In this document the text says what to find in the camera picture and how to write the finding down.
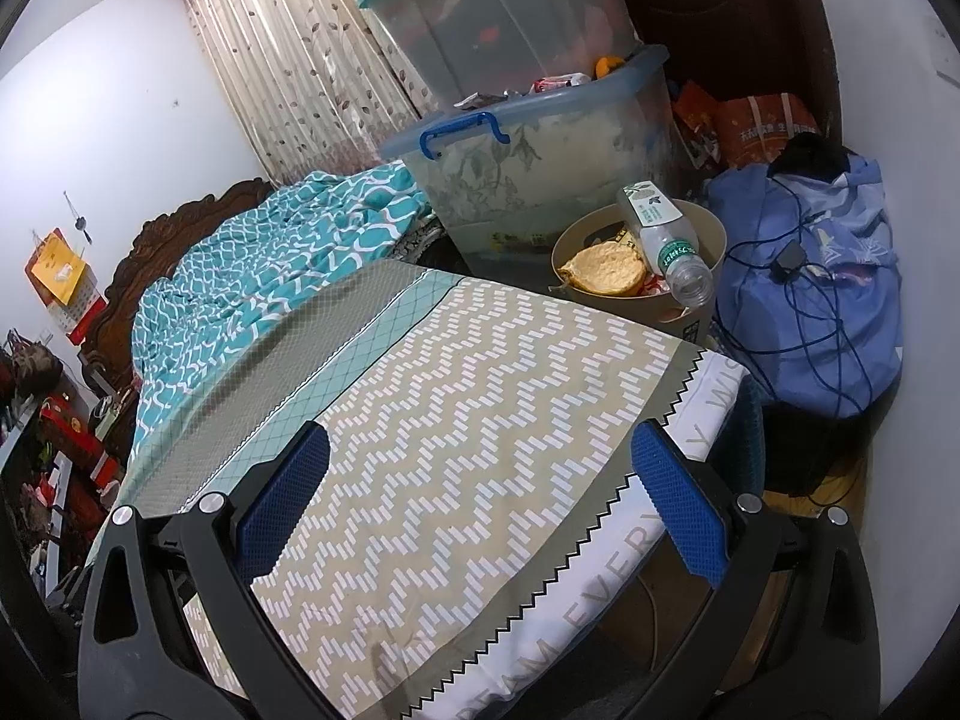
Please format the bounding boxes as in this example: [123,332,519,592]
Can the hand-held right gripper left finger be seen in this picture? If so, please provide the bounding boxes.
[79,420,353,720]

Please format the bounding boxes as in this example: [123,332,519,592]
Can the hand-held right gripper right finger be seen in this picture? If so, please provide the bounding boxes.
[630,420,880,720]

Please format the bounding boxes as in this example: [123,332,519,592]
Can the beige round waste bin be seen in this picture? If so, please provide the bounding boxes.
[551,199,728,346]

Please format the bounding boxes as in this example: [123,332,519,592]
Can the round rice cracker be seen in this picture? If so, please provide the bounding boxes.
[559,242,647,297]

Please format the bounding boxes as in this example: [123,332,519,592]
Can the clear bottle with green label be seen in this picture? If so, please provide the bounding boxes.
[616,181,715,308]

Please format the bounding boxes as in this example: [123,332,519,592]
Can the blue cloth bag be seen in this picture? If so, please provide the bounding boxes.
[705,154,905,421]

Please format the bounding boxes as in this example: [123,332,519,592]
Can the teal patterned quilt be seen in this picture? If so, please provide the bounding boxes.
[131,161,430,458]

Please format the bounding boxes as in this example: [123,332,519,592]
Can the cluttered wooden shelf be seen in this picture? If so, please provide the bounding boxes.
[0,330,136,616]

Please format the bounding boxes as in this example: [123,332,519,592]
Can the carved wooden headboard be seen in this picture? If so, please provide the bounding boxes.
[79,178,275,391]

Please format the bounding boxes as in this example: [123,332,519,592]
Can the hanging keys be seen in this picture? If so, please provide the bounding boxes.
[62,191,95,248]

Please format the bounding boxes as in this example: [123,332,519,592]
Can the black cloth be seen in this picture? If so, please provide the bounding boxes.
[772,135,852,181]

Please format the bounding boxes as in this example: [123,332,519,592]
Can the orange snack packet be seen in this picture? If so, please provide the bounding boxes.
[671,79,725,166]

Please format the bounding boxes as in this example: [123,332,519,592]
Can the red printed bag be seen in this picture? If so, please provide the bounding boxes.
[712,92,822,170]

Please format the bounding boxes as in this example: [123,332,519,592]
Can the beige leaf-print curtain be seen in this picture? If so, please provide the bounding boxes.
[174,0,425,185]

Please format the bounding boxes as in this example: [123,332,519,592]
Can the dark wooden door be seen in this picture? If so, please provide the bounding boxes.
[611,0,841,143]

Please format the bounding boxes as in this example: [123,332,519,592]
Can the clear storage box teal lid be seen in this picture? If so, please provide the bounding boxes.
[358,0,638,110]

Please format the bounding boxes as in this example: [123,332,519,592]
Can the dark blue cable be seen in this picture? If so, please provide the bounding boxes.
[724,172,878,421]

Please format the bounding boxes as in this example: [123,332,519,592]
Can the yellow red wall calendar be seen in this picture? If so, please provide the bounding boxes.
[25,229,91,308]

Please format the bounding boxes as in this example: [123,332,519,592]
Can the clear storage box blue handle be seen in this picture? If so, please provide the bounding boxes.
[379,45,676,278]

